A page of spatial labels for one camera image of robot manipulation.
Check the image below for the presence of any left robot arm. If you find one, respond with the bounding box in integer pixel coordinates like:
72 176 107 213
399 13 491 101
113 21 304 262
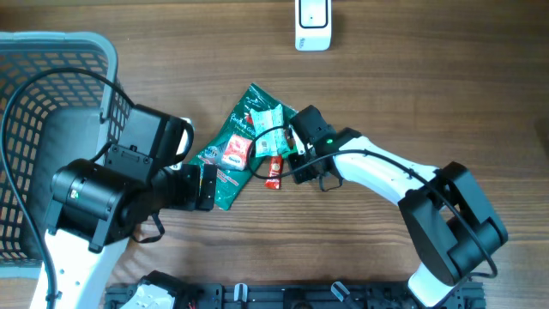
31 105 217 308

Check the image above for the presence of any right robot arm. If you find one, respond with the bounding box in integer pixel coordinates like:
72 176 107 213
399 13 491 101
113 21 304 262
288 106 509 308

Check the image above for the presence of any red Kleenex tissue pack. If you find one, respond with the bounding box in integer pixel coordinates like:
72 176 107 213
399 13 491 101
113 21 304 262
221 134 252 171

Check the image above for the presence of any grey black shopping basket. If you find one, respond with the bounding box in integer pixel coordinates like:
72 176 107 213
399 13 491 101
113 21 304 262
1 32 130 279

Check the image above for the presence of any white wipes packet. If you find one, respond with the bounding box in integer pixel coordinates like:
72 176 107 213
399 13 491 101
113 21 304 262
250 104 290 157

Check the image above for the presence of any white barcode scanner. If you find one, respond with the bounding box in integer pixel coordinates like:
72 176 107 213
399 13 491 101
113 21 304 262
294 0 332 52

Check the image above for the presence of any red sauce sachet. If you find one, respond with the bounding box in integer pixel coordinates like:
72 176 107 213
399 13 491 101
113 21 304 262
265 155 283 190

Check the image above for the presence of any green 3M gloves package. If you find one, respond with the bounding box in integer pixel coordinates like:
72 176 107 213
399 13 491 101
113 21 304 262
190 83 297 210

